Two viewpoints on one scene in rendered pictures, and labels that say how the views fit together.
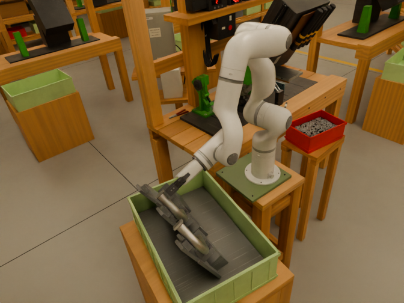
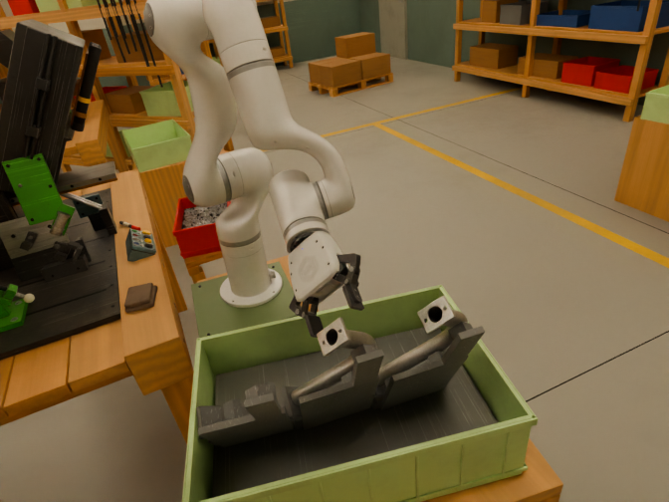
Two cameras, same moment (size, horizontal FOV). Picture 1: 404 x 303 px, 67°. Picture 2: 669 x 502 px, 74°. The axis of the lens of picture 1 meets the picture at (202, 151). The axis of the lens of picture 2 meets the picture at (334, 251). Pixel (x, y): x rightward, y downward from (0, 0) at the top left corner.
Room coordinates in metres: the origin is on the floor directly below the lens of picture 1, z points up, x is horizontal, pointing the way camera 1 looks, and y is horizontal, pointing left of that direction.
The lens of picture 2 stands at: (0.68, 0.67, 1.65)
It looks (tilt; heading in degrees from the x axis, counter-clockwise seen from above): 32 degrees down; 287
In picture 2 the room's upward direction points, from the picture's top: 8 degrees counter-clockwise
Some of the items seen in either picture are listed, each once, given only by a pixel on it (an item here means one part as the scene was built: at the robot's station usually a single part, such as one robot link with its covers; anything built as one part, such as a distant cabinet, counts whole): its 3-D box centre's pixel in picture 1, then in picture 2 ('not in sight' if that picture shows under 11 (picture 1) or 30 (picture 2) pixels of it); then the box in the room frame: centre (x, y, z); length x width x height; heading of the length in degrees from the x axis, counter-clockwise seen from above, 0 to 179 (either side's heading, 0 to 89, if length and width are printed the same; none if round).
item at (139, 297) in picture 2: not in sight; (140, 296); (1.55, -0.19, 0.91); 0.10 x 0.08 x 0.03; 116
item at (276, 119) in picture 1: (271, 128); (242, 193); (1.23, -0.34, 1.17); 0.19 x 0.12 x 0.24; 48
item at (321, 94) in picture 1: (283, 119); (139, 245); (1.88, -0.60, 0.82); 1.50 x 0.14 x 0.15; 129
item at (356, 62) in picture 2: not in sight; (348, 63); (2.41, -7.04, 0.37); 1.20 x 0.80 x 0.74; 45
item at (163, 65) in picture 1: (217, 45); not in sight; (2.38, -0.19, 1.23); 1.30 x 0.05 x 0.09; 129
